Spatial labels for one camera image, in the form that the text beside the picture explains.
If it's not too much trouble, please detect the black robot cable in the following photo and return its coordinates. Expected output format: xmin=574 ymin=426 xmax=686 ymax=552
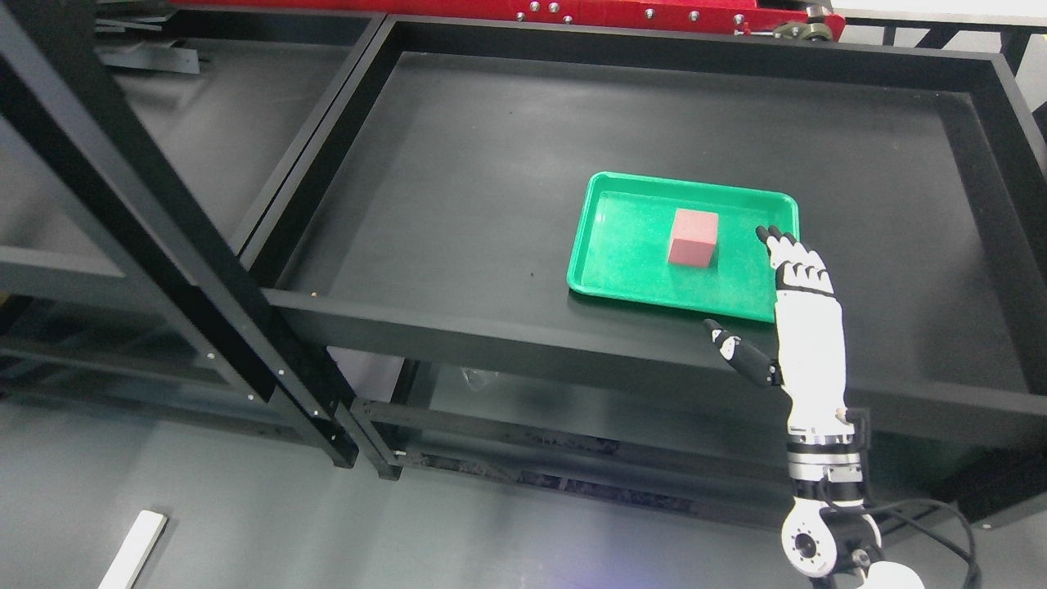
xmin=826 ymin=409 xmax=981 ymax=589

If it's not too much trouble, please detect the green plastic tray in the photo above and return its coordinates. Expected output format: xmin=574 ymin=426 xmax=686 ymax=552
xmin=566 ymin=171 xmax=800 ymax=323

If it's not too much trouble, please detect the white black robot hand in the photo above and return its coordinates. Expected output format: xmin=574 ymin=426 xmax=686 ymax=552
xmin=703 ymin=225 xmax=854 ymax=444

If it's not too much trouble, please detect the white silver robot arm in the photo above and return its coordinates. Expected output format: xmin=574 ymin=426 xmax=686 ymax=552
xmin=781 ymin=432 xmax=926 ymax=588

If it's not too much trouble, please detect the pink cube block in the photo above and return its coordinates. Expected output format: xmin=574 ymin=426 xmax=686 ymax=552
xmin=667 ymin=209 xmax=721 ymax=268

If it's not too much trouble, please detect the clear plastic bag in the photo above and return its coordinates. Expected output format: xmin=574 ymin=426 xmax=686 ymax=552
xmin=461 ymin=366 xmax=500 ymax=392

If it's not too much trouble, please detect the black metal right shelf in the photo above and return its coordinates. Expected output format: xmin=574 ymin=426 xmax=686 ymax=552
xmin=241 ymin=16 xmax=1045 ymax=523

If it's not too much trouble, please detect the red conveyor frame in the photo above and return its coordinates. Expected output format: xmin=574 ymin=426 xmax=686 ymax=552
xmin=201 ymin=1 xmax=847 ymax=41

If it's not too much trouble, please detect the white table with leg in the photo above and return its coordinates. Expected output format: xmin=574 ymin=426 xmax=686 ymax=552
xmin=97 ymin=509 xmax=169 ymax=588

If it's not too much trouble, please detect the black metal shelf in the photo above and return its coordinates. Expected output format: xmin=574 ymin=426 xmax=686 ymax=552
xmin=2 ymin=1 xmax=400 ymax=480
xmin=241 ymin=16 xmax=1045 ymax=523

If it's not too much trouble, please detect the black metal left shelf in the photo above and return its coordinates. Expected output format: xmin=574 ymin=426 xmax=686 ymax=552
xmin=2 ymin=1 xmax=400 ymax=480

